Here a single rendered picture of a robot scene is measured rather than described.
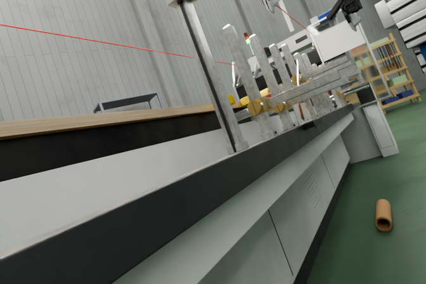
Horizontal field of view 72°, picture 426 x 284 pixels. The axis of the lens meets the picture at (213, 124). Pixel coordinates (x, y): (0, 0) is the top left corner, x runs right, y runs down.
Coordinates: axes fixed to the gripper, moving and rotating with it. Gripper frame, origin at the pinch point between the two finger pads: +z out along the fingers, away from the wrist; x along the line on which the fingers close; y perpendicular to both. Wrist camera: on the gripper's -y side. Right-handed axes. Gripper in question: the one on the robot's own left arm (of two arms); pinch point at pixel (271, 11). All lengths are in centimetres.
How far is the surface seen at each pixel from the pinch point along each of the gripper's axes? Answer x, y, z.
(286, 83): 18.1, 0.7, 30.4
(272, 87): -2.8, -13.1, 33.0
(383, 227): 40, 28, 121
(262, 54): -3.6, -12.0, 18.1
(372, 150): 220, 136, 113
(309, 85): -30, -9, 40
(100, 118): -56, -69, 34
